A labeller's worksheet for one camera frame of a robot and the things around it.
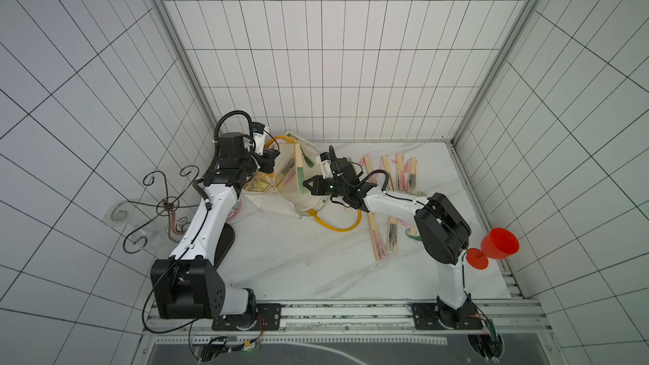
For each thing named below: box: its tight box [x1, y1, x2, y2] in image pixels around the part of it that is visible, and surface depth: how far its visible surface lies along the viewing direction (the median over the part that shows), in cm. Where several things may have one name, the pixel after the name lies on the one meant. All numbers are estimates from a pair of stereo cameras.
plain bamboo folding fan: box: [381, 155, 395, 191], surface depth 115 cm
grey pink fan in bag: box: [387, 215, 399, 253], surface depth 89 cm
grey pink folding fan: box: [409, 156, 418, 194], surface depth 109 cm
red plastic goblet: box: [466, 227, 520, 271], surface depth 75 cm
